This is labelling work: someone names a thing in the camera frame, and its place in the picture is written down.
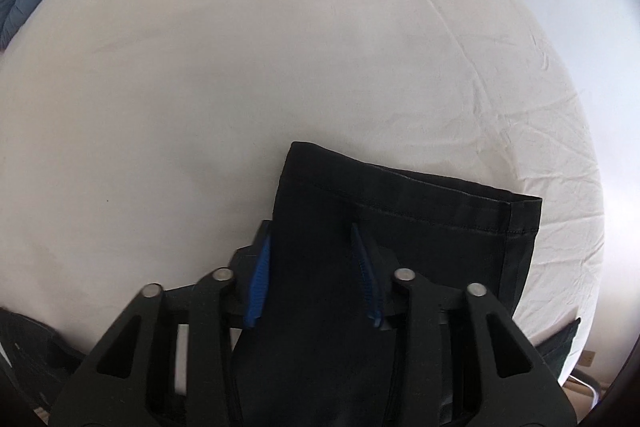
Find black jeans pants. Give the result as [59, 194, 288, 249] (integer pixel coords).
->
[227, 141, 544, 427]

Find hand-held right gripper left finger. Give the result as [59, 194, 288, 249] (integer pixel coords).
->
[47, 219, 274, 427]

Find bed with white sheet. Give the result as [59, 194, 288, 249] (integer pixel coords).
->
[0, 0, 607, 408]

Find white metal tube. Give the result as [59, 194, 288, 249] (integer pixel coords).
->
[566, 368, 602, 409]

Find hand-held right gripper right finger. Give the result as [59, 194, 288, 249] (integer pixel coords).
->
[350, 222, 579, 427]

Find dark green cloth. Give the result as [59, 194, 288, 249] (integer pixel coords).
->
[536, 317, 582, 383]

